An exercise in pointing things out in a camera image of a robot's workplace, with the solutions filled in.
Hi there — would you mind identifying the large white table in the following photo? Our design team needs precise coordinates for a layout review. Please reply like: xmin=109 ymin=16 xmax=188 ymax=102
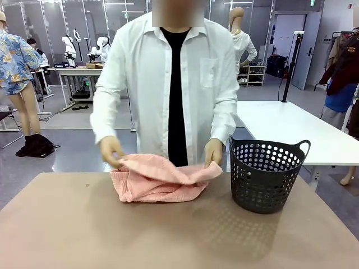
xmin=236 ymin=100 xmax=359 ymax=185

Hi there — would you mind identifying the person's right hand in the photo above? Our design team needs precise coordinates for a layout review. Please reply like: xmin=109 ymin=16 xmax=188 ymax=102
xmin=100 ymin=136 xmax=126 ymax=170

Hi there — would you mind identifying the white robot with grey joints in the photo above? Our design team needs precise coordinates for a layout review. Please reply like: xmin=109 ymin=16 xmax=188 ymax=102
xmin=89 ymin=35 xmax=112 ymax=64

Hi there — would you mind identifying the black clothes pile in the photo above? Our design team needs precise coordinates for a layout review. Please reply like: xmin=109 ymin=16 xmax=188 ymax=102
xmin=15 ymin=133 xmax=59 ymax=159

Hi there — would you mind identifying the white robot with black straps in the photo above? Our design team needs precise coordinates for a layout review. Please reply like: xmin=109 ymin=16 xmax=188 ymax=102
xmin=61 ymin=27 xmax=82 ymax=68

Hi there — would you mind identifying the person's right forearm white sleeve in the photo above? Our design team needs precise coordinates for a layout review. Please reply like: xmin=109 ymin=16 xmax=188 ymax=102
xmin=89 ymin=84 xmax=125 ymax=146

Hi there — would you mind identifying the black tripod pole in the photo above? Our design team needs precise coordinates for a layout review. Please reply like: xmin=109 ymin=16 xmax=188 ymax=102
xmin=281 ymin=31 xmax=305 ymax=103

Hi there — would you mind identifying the white lab table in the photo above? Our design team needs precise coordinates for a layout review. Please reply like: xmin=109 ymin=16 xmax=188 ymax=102
xmin=54 ymin=66 xmax=103 ymax=110

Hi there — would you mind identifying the black folding chair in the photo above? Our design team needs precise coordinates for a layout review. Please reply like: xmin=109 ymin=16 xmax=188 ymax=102
xmin=0 ymin=105 xmax=25 ymax=149

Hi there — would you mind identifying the mannequin in white blouse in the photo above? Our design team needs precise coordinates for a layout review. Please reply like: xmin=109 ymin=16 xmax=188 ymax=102
xmin=228 ymin=7 xmax=258 ymax=76

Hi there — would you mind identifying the person's left hand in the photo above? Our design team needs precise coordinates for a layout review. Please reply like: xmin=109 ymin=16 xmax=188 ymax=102
xmin=204 ymin=137 xmax=224 ymax=169

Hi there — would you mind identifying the beige coat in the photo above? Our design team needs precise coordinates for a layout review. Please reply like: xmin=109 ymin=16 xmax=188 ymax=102
xmin=326 ymin=35 xmax=348 ymax=71

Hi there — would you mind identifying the dark brown jacket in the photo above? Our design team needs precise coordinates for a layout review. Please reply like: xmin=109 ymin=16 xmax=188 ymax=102
xmin=319 ymin=27 xmax=359 ymax=96

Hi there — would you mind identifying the grey door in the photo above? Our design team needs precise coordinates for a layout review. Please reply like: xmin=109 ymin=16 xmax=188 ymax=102
xmin=291 ymin=11 xmax=323 ymax=90

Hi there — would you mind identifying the person's left forearm white sleeve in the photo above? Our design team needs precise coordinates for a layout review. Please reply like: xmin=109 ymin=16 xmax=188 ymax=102
xmin=210 ymin=98 xmax=239 ymax=147

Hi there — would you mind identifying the black luggage bag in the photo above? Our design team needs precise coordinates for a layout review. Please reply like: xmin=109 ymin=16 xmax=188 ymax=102
xmin=266 ymin=55 xmax=289 ymax=78

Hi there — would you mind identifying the dark grey perforated basket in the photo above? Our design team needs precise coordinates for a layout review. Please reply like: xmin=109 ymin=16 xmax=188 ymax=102
xmin=228 ymin=134 xmax=311 ymax=215

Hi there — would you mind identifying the mannequin foot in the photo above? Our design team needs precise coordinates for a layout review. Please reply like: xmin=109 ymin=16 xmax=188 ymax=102
xmin=339 ymin=165 xmax=356 ymax=186

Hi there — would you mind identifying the blue garment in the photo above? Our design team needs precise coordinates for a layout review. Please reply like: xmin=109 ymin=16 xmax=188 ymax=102
xmin=324 ymin=82 xmax=359 ymax=113

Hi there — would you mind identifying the pink terry towel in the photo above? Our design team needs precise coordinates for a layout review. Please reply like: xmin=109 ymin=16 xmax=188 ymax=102
xmin=109 ymin=153 xmax=224 ymax=203

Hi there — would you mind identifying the seated person in dark top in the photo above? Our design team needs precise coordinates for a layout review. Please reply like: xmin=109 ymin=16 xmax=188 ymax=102
xmin=26 ymin=38 xmax=46 ymax=71

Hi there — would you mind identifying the blue floral shirt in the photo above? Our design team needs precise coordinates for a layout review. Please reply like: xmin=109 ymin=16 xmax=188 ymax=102
xmin=0 ymin=29 xmax=48 ymax=96

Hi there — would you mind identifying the low shoe shelf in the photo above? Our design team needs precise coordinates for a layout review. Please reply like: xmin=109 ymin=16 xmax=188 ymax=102
xmin=237 ymin=64 xmax=266 ymax=87

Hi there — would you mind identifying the black device under table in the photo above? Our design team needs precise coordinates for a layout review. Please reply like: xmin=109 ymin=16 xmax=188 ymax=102
xmin=71 ymin=91 xmax=91 ymax=102

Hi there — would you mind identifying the person in white shirt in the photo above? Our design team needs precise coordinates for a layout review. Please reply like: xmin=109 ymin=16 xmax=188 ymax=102
xmin=89 ymin=11 xmax=239 ymax=166

